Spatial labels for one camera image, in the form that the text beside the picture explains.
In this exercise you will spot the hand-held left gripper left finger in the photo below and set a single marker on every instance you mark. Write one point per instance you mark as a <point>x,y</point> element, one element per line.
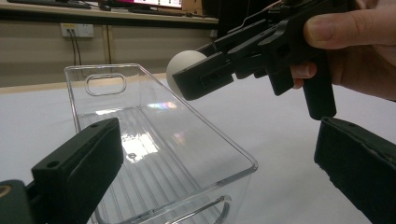
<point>77,168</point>

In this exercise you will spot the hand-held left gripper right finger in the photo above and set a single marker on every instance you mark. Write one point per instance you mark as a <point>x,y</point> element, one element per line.
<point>358,165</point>

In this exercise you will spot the white egg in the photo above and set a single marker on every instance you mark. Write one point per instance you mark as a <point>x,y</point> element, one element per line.
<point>183,65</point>

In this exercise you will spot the clear plastic container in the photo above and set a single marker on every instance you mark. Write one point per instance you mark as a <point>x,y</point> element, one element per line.
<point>174,149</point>

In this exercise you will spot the cardboard box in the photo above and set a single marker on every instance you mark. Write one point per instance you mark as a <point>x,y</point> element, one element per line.
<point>192,6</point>

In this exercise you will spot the computer monitor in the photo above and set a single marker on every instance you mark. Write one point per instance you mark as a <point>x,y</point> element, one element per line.
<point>149,2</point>

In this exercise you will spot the long dark-edged desk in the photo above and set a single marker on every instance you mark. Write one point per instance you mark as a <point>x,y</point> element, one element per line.
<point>93,15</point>

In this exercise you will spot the black keyboard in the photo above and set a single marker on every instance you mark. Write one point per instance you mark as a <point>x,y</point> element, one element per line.
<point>46,3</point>

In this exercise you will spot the white wall socket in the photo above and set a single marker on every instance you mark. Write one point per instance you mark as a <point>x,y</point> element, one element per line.
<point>84,30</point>

